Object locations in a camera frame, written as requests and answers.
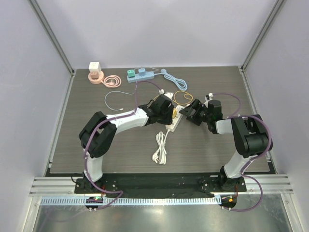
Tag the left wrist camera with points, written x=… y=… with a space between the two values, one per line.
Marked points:
x=167 y=94

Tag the white power strip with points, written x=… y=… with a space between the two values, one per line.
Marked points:
x=160 y=155

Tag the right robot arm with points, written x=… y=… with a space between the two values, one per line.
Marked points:
x=251 y=140

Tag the green plug adapter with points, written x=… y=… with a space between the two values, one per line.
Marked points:
x=130 y=73

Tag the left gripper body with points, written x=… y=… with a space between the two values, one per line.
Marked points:
x=162 y=120

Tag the blue charger with white cable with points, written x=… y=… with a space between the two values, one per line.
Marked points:
x=141 y=74

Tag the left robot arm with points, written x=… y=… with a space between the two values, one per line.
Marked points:
x=97 y=135

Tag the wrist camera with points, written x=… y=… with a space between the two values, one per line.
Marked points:
x=167 y=94
x=209 y=97

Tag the yellow charger with cable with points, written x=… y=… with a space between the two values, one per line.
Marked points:
x=180 y=98

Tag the white cable duct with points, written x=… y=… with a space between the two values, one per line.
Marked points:
x=88 y=201

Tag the white cube adapter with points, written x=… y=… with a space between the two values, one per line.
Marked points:
x=94 y=68

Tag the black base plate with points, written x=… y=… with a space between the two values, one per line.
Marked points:
x=160 y=183

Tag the pink round socket base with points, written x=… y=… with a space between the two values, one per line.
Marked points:
x=111 y=81

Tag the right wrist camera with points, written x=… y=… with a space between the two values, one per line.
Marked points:
x=209 y=97

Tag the aluminium frame rail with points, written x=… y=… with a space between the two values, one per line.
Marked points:
x=63 y=186

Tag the blue power strip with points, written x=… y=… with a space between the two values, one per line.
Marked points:
x=180 y=83

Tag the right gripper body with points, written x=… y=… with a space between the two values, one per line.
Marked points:
x=192 y=113

